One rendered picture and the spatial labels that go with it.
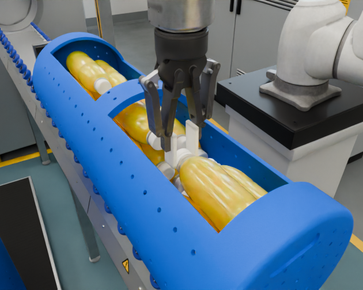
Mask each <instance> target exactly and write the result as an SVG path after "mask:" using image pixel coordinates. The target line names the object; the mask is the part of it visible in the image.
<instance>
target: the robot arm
mask: <svg viewBox="0 0 363 290"><path fill-rule="evenodd" d="M147 2H148V20H149V22H150V23H151V24H152V25H153V26H155V28H154V43H155V52H156V57H157V60H156V64H155V66H154V71H153V72H152V73H150V74H149V75H148V76H144V75H141V76H140V77H139V79H138V81H139V83H140V85H141V86H142V88H143V91H144V96H145V104H146V113H147V117H148V126H149V130H150V131H151V132H152V133H153V134H155V135H156V136H157V137H158V138H160V141H161V148H162V149H163V150H164V151H165V161H166V163H167V164H168V165H170V167H171V168H173V169H176V168H177V135H176V134H175V133H174V132H173V126H174V122H175V115H176V108H177V101H178V98H180V95H181V91H182V89H185V93H186V99H187V106H188V112H189V116H190V120H191V121H190V120H186V149H188V150H189V151H190V152H191V153H192V154H194V155H195V156H198V140H199V139H201V136H202V128H204V127H205V126H206V123H205V122H204V121H205V120H206V119H208V120H209V119H211V117H212V114H213V104H214V94H215V84H216V78H217V75H218V72H219V70H220V67H221V65H220V63H218V62H216V61H214V60H212V59H210V58H208V59H207V57H206V55H205V54H206V52H207V48H208V34H209V29H208V27H207V26H209V25H211V24H212V23H213V21H214V13H215V0H147ZM201 74H202V75H201ZM200 75H201V84H200V80H199V77H200ZM266 77H267V78H268V79H270V80H271V81H272V82H270V83H266V84H263V85H260V86H259V91H260V92H262V93H266V94H269V95H271V96H273V97H275V98H277V99H279V100H282V101H284V102H286V103H288V104H291V105H293V106H294V107H296V108H297V109H298V110H300V111H304V112H306V111H309V110H310V109H311V107H313V106H315V105H317V104H319V103H321V102H323V101H325V100H327V99H329V98H331V97H335V96H339V95H340V94H341V91H342V90H341V89H340V88H338V87H335V86H332V85H329V84H328V83H329V79H338V80H342V81H345V82H347V83H351V84H354V85H357V86H362V87H363V11H362V13H361V16H360V18H359V20H358V21H357V20H354V19H352V18H350V17H348V16H346V8H345V7H344V5H343V4H342V2H341V1H339V0H299V1H298V2H297V3H296V5H295V6H294V8H293V9H292V10H291V11H290V13H289V14H288V17H287V19H286V21H285V23H284V26H283V29H282V32H281V37H280V41H279V47H278V55H277V70H267V72H266ZM159 79H161V80H162V91H163V97H162V105H161V109H160V99H159V94H158V91H157V89H158V88H159V85H158V80H159ZM199 91H200V92H199Z"/></svg>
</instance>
